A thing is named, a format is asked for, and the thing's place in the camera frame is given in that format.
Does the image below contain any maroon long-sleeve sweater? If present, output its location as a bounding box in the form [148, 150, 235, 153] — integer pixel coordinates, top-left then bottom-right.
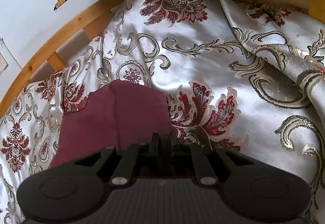
[50, 80, 171, 167]

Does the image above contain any white floral satin bedspread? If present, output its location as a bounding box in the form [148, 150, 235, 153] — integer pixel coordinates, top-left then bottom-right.
[1, 0, 324, 223]

